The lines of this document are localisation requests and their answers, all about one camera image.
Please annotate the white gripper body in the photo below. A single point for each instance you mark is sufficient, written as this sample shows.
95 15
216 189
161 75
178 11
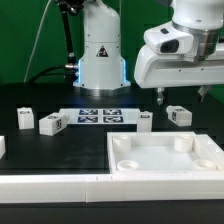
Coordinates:
155 71

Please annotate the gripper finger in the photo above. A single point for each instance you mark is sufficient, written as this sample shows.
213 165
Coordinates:
203 91
160 96

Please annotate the white square tabletop part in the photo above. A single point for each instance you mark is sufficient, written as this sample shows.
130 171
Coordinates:
130 152

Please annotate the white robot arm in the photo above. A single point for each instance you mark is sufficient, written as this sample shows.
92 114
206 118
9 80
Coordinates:
185 51

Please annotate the white fiducial marker sheet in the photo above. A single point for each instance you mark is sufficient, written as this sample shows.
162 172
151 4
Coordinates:
96 116

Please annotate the white right obstacle wall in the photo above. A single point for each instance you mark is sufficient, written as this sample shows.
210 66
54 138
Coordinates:
210 146

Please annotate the white obstacle wall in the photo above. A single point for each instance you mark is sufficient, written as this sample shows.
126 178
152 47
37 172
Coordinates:
109 188
2 146
210 146

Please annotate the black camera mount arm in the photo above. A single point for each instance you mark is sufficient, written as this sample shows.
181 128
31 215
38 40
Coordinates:
69 7

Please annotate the white front obstacle wall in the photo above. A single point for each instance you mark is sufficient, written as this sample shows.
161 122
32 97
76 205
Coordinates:
109 188

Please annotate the white left obstacle wall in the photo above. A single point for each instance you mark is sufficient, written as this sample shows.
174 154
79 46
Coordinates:
2 146

